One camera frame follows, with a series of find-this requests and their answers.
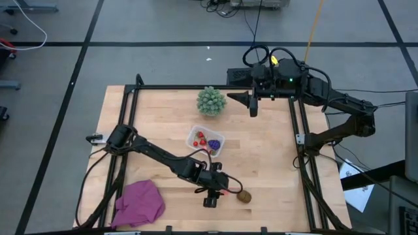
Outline black computer case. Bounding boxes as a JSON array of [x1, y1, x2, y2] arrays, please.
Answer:
[[227, 67, 254, 86]]

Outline grey box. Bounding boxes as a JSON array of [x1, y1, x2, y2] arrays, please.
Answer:
[[387, 175, 418, 235]]

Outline black bar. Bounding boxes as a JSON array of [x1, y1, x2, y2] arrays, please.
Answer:
[[341, 159, 406, 192]]

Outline purple cloth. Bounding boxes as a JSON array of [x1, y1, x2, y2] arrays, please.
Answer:
[[110, 179, 167, 229]]

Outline white printed paper sheet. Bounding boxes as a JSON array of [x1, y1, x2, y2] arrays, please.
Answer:
[[338, 158, 376, 213]]

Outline white floor cable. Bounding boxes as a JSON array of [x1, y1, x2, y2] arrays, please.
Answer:
[[0, 0, 48, 52]]

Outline grey cabinet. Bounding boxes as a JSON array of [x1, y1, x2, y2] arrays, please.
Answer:
[[404, 91, 418, 183]]

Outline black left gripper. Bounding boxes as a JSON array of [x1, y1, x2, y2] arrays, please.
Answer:
[[195, 161, 223, 209]]

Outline black tangled cables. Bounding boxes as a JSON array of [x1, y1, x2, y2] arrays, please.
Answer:
[[199, 0, 236, 19]]

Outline silver black table clamp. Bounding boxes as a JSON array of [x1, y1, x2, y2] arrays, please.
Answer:
[[86, 133, 107, 146]]

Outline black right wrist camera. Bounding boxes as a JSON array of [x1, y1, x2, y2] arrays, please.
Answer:
[[251, 63, 274, 84]]

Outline grey furniture base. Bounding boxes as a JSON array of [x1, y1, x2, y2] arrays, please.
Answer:
[[0, 0, 59, 16]]

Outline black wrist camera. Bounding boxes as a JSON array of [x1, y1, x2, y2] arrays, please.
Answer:
[[251, 63, 274, 84], [214, 172, 230, 191]]

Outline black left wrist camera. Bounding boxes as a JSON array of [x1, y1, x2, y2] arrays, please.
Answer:
[[214, 172, 230, 191]]

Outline grey furniture foot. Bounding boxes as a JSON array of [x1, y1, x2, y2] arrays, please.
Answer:
[[0, 80, 22, 91]]

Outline yellow hanging cable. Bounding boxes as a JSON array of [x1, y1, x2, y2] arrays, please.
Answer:
[[303, 0, 326, 63]]

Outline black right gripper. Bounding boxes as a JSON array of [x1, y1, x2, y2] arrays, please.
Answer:
[[227, 83, 277, 118]]

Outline red floor object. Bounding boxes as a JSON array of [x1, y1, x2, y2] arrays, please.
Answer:
[[0, 38, 18, 55]]

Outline black keyboard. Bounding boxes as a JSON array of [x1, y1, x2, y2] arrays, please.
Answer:
[[398, 206, 418, 231]]

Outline black coiled floor cable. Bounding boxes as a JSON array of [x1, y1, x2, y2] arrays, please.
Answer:
[[242, 0, 270, 69]]

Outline green artificial succulent plant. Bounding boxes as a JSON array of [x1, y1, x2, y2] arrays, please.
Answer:
[[195, 86, 228, 118]]

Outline black left camera cable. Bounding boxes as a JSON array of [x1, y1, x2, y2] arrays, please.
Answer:
[[224, 175, 244, 195]]

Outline black metal table frame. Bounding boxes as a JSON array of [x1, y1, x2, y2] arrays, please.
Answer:
[[73, 73, 352, 232]]

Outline brown toy kiwi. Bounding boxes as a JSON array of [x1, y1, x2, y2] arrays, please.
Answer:
[[236, 190, 253, 204]]

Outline clear plastic tupperware container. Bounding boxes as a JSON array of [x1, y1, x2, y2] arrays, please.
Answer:
[[185, 125, 226, 159]]

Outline grey floor device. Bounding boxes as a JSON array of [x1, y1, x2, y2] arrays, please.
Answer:
[[229, 0, 291, 9]]

